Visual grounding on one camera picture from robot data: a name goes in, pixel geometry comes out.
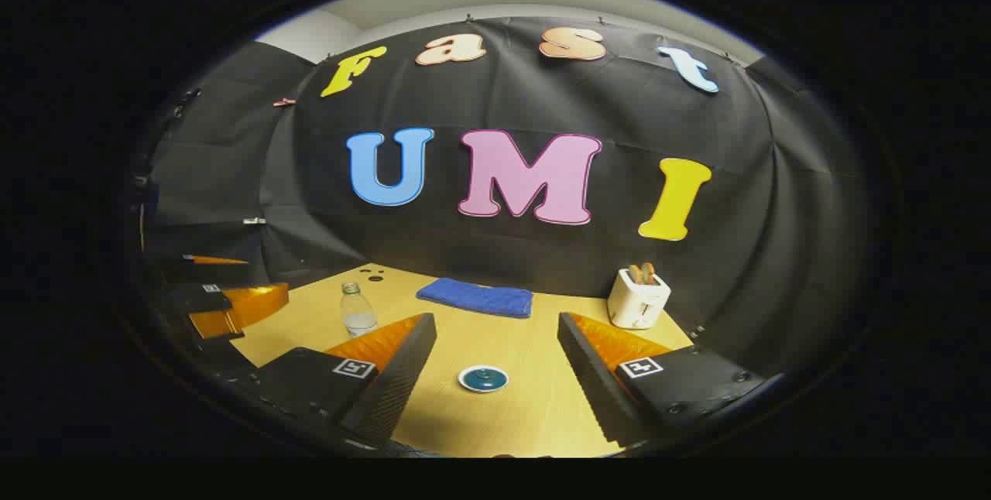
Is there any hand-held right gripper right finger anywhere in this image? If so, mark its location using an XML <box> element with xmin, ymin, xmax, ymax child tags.
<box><xmin>559</xmin><ymin>312</ymin><xmax>767</xmax><ymax>447</ymax></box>

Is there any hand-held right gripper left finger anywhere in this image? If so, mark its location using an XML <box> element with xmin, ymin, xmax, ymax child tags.
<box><xmin>232</xmin><ymin>313</ymin><xmax>438</xmax><ymax>445</ymax></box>

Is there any clear plastic water bottle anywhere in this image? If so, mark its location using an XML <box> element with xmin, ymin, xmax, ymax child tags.
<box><xmin>341</xmin><ymin>282</ymin><xmax>379</xmax><ymax>338</ymax></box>

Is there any white toaster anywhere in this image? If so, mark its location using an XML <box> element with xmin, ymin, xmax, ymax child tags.
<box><xmin>607</xmin><ymin>268</ymin><xmax>672</xmax><ymax>330</ymax></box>

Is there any blue folded towel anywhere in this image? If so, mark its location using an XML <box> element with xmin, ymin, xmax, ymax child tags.
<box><xmin>416</xmin><ymin>277</ymin><xmax>535</xmax><ymax>320</ymax></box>

